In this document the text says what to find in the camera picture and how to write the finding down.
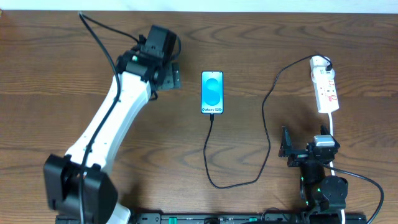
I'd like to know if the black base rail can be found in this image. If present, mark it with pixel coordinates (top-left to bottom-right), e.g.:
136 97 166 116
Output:
55 212 368 224

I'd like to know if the black USB charging cable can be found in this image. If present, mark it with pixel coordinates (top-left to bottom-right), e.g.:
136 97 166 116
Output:
203 54 333 190

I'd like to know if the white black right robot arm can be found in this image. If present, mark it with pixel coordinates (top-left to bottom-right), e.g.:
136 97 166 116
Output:
279 126 348 223

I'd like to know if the white power strip cord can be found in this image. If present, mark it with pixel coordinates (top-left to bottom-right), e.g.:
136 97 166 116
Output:
327 112 346 224

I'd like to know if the white power strip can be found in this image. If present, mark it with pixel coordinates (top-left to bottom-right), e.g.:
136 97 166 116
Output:
310 55 339 114

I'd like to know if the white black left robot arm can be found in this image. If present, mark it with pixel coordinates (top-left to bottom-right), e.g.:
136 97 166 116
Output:
44 49 181 223

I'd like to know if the white USB charger plug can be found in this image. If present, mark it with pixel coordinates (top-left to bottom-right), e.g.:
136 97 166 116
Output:
311 66 335 83

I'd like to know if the blue Galaxy smartphone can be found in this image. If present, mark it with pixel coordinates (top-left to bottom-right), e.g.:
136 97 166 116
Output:
201 71 224 114

